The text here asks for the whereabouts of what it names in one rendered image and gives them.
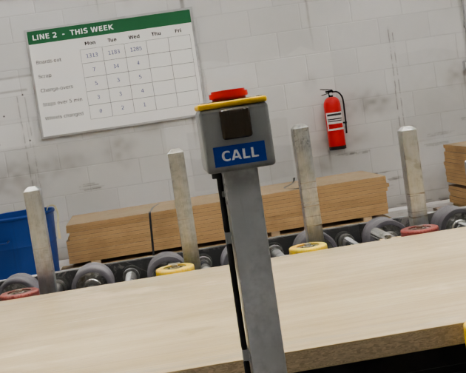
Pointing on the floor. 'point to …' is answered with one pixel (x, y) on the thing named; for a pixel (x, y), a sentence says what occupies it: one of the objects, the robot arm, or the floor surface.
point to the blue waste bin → (15, 243)
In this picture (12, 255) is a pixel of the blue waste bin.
